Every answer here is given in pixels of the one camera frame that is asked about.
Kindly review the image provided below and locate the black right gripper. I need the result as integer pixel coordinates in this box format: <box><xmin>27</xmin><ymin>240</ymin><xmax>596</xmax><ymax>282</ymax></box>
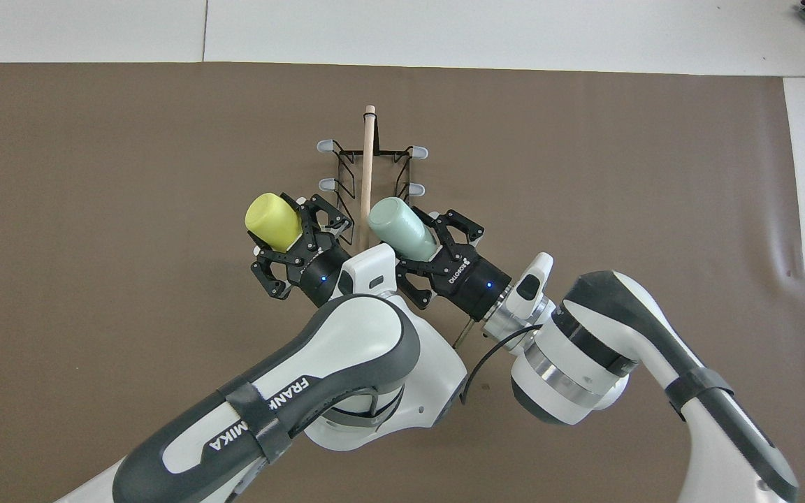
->
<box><xmin>392</xmin><ymin>208</ymin><xmax>513</xmax><ymax>316</ymax></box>

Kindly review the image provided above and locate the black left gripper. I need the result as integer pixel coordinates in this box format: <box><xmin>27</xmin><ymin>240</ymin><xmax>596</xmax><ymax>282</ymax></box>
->
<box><xmin>250</xmin><ymin>194</ymin><xmax>354</xmax><ymax>308</ymax></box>

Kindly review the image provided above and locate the yellow plastic cup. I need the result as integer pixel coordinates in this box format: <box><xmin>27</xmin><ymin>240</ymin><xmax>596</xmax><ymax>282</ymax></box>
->
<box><xmin>245</xmin><ymin>193</ymin><xmax>303</xmax><ymax>254</ymax></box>

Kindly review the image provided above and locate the mint green plastic cup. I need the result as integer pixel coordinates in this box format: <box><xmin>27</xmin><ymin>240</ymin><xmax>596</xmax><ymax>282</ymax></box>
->
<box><xmin>367</xmin><ymin>197</ymin><xmax>438</xmax><ymax>259</ymax></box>

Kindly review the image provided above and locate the brown paper table mat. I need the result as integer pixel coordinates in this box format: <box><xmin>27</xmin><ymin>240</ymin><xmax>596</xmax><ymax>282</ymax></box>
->
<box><xmin>0</xmin><ymin>61</ymin><xmax>805</xmax><ymax>503</ymax></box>

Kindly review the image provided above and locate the black wire cup rack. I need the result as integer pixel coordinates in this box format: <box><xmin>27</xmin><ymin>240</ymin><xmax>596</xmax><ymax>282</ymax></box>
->
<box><xmin>317</xmin><ymin>105</ymin><xmax>429</xmax><ymax>252</ymax></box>

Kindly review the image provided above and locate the wooden rod rack handle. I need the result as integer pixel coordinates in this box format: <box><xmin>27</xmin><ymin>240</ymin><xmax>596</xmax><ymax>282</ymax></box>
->
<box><xmin>359</xmin><ymin>105</ymin><xmax>377</xmax><ymax>249</ymax></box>

